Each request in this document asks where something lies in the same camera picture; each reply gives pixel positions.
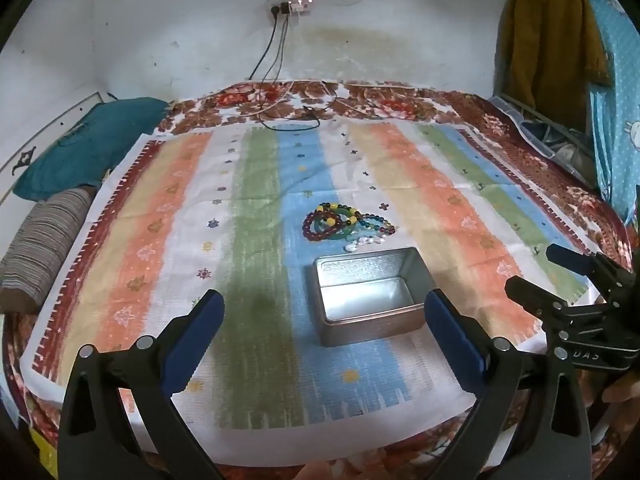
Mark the green jade bangle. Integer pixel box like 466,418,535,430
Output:
324,212,362,244

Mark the metal rack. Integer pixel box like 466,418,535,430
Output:
492,92,601,183

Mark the multicolour bead bracelet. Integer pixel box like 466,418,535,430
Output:
314,203,360,227

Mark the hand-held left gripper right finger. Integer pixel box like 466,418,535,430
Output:
424,287,591,480

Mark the blue dotted cloth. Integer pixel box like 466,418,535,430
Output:
575,0,640,231

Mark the black cable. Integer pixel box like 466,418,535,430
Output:
257,12,323,132
248,10,281,82

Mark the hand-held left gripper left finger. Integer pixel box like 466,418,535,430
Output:
56,289,226,480

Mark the brown striped pillow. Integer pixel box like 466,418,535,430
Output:
0,187,99,314

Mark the brown hanging garment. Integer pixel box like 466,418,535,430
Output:
499,0,612,117

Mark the dark red bead bracelet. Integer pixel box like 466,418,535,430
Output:
303,212,341,242

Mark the pale bead bracelet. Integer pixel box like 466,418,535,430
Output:
344,235,387,254

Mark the person's right hand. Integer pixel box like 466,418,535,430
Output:
580,371,640,411

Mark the dark blue bead bracelet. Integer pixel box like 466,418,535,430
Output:
356,213,397,237

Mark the striped pastel cloth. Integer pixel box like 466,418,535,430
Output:
22,122,596,433

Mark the white power strip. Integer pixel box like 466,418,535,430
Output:
266,0,314,17

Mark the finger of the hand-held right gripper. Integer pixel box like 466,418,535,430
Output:
546,243,640,307
504,275,640,344

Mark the teal pillow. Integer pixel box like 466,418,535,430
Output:
12,97,171,202

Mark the silver metal tin box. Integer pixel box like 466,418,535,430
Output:
311,246,437,348

